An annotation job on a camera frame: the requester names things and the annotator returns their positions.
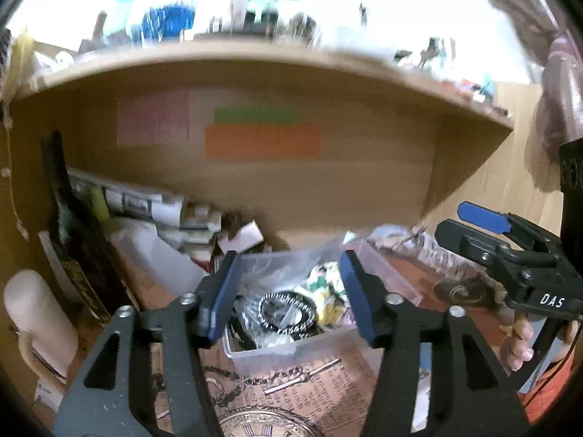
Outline clear plastic storage box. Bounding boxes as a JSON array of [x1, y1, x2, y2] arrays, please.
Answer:
[[222, 239, 423, 375]]

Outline clear plastic bag with beads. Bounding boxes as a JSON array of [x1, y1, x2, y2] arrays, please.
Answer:
[[228, 245, 354, 351]]

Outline green knitted cloth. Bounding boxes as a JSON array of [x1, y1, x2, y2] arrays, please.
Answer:
[[306, 261, 345, 296]]

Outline person's right hand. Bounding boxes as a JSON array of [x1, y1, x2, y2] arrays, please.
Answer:
[[498, 312, 582, 372]]

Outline beige cylindrical container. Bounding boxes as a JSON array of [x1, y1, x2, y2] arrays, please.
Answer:
[[3, 269, 79, 379]]

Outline wooden shelf board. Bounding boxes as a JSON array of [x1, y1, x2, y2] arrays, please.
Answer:
[[16, 40, 514, 129]]

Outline dark wine bottle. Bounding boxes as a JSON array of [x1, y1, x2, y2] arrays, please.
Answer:
[[42, 130, 132, 324]]

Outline stack of papers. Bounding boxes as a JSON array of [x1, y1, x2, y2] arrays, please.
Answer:
[[68, 168, 222, 263]]

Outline white folded card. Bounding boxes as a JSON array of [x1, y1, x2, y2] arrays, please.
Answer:
[[218, 220, 264, 253]]

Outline pink striped curtain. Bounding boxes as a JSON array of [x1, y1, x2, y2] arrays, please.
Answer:
[[463, 0, 583, 165]]

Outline orange sticky note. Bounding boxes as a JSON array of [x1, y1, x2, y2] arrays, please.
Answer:
[[204, 124, 321, 162]]

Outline green sticky note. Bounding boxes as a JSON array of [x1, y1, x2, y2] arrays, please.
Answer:
[[214, 107, 298, 124]]

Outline pink sticky note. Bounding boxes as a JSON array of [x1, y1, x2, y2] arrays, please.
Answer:
[[117, 89, 190, 146]]

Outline teal spray bottle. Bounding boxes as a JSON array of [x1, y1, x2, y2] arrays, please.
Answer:
[[104, 0, 134, 40]]

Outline blue crystal glass bottle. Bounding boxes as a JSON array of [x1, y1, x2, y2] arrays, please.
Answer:
[[140, 0, 196, 43]]

